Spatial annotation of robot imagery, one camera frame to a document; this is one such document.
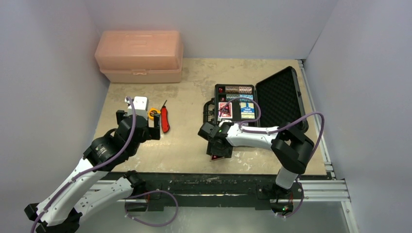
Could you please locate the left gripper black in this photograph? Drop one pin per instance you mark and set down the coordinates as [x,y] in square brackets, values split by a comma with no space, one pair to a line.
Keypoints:
[152,132]

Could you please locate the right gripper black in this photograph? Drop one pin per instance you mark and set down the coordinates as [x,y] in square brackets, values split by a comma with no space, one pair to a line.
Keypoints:
[218,151]

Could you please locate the all-in triangle button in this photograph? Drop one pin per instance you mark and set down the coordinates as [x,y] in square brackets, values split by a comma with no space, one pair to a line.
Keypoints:
[225,110]
[215,157]

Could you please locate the black poker set case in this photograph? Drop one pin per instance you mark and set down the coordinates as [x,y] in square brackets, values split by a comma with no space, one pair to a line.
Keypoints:
[277,100]

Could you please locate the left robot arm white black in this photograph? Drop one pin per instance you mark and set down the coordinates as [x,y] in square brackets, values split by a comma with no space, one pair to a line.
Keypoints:
[69,206]

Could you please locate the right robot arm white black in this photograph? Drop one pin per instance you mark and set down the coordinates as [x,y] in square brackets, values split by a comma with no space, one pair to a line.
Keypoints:
[292,147]

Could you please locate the red black utility knife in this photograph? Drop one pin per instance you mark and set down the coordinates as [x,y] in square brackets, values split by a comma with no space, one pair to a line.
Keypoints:
[164,118]

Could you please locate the yellow tape measure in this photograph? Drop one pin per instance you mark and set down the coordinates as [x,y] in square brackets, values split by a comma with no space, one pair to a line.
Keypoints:
[152,112]

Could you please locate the red playing card deck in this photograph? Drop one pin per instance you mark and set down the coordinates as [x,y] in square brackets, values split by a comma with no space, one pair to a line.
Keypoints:
[219,118]

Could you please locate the blue playing card deck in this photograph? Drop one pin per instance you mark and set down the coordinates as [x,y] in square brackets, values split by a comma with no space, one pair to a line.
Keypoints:
[247,110]

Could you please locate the blue chip row in case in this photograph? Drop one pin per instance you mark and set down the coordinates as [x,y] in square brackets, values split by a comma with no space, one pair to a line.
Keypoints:
[240,97]

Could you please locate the brown chip row in case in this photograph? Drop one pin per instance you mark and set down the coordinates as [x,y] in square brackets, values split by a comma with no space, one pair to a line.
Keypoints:
[239,89]

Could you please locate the pink plastic storage box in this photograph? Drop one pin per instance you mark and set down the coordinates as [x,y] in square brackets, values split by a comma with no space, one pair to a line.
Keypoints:
[141,56]

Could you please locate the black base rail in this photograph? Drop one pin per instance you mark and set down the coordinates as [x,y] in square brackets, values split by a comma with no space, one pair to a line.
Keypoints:
[214,190]

